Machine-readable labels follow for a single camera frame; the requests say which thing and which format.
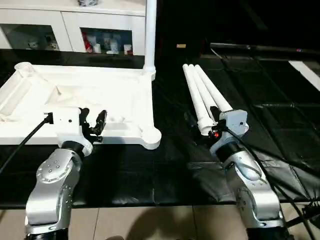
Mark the white plastic table top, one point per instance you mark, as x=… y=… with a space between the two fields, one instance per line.
x=110 y=95

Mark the white plastic table leg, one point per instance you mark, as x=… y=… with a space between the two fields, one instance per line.
x=194 y=95
x=203 y=90
x=210 y=85
x=150 y=35

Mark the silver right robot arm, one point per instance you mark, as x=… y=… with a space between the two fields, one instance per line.
x=250 y=185

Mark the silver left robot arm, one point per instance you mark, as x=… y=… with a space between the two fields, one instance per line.
x=55 y=180

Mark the black work mat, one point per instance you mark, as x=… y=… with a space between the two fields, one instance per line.
x=280 y=150

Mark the small tan box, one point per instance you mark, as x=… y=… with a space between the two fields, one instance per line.
x=181 y=46

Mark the small white cup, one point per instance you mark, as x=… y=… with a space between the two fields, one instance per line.
x=128 y=49

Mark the white flat strip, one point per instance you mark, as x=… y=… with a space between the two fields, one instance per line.
x=306 y=72

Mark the white glass-door cabinet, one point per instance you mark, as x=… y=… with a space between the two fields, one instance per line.
x=65 y=20

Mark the grey crumpled object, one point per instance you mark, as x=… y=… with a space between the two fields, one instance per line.
x=89 y=1

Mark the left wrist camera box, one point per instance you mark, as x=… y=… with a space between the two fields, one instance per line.
x=65 y=122

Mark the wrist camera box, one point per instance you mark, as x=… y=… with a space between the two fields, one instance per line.
x=235 y=121
x=65 y=122

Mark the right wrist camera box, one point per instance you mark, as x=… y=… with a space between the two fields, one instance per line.
x=235 y=121

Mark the dark long rail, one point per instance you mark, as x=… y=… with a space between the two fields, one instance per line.
x=260 y=48

